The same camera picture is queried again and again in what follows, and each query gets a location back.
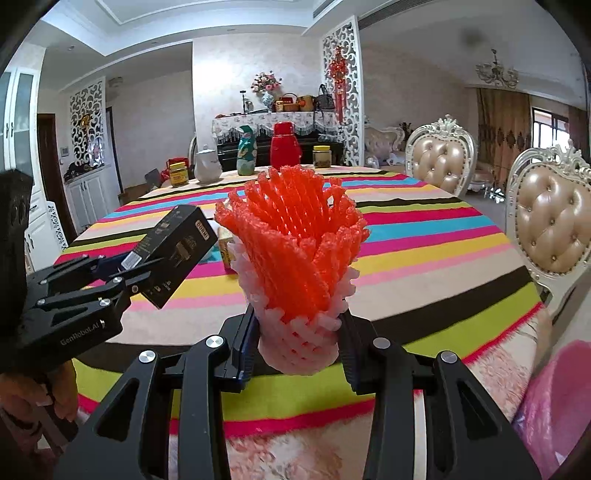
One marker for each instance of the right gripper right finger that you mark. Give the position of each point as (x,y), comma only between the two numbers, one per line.
(467,434)

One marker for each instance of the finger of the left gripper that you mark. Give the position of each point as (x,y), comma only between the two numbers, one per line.
(56,311)
(80,278)

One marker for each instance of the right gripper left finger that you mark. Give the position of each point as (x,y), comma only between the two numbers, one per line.
(127,435)

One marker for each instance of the black small box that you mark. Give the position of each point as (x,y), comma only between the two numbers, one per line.
(165,256)

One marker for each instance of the pink orange foam net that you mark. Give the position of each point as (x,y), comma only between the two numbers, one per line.
(295,236)

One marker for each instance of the beige medicine box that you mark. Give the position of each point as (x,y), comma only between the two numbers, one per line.
(224,242)

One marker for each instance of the person's left hand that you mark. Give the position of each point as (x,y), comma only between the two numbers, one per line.
(20,394)

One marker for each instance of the pink plastic basin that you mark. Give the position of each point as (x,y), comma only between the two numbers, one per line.
(555,412)

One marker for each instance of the red gift bag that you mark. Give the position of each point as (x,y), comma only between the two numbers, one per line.
(164,174)

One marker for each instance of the yellow lid jar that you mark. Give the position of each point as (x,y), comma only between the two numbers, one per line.
(178,175)

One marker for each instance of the white ceramic teapot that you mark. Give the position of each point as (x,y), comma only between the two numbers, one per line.
(207,168)

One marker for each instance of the striped colourful tablecloth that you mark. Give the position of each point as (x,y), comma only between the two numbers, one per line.
(435,274)

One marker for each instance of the teal floral vase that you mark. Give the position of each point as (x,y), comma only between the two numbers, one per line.
(247,151)

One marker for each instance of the red thermos jug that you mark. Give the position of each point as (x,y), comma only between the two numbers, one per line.
(285,150)

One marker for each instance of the glass jar brown contents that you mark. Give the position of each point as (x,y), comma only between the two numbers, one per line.
(322,156)

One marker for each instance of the near beige tufted chair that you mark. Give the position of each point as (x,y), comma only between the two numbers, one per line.
(548,217)

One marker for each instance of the beige tufted chair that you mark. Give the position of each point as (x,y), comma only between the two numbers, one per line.
(548,217)
(442,154)

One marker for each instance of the flower bouquet in vase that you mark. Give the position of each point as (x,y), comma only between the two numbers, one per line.
(265,85)

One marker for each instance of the far beige tufted chair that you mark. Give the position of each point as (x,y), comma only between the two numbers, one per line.
(442,154)

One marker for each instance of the brown curtains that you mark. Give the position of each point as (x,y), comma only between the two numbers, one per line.
(504,130)

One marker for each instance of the red chinese knot ornament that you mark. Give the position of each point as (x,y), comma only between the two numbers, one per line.
(338,70)

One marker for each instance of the chandelier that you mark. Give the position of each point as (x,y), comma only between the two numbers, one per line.
(494,73)

